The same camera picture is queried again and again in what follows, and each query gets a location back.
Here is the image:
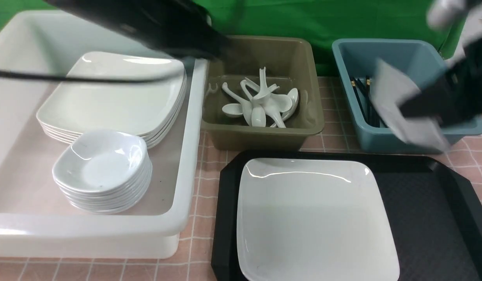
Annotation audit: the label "white square rice plate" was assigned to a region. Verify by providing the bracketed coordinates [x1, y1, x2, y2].
[236, 158, 400, 281]

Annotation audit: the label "small white sauce bowl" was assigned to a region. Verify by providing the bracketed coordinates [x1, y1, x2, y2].
[370, 59, 451, 153]

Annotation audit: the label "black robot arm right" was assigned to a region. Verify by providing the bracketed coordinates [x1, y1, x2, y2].
[399, 36, 482, 126]

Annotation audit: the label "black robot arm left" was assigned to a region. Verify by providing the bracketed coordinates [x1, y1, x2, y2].
[47, 0, 232, 59]

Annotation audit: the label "white spoons pile in bin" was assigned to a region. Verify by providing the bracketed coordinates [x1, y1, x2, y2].
[222, 67, 300, 128]

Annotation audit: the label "olive green plastic bin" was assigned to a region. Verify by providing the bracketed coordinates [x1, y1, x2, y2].
[202, 36, 324, 151]

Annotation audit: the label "stack of white square plates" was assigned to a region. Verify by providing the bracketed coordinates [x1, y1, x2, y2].
[36, 52, 187, 149]

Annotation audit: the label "black chopsticks in blue bin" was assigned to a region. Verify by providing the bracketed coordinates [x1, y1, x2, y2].
[349, 76, 387, 128]

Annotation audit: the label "blue plastic bin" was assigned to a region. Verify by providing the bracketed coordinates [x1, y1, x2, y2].
[332, 39, 482, 154]

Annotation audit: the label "stack of small white bowls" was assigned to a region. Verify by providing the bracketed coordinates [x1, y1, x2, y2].
[52, 130, 152, 215]

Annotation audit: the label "green backdrop cloth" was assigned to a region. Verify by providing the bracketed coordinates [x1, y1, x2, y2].
[0, 0, 473, 77]

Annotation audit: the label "black serving tray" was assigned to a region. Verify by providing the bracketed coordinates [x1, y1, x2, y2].
[211, 150, 482, 281]

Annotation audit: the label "large white plastic bin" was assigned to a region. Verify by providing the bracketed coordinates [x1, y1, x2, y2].
[0, 10, 209, 259]

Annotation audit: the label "pink checkered tablecloth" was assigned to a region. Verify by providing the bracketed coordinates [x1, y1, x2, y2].
[0, 77, 482, 281]

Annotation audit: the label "black cable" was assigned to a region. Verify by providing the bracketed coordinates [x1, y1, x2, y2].
[0, 68, 187, 84]

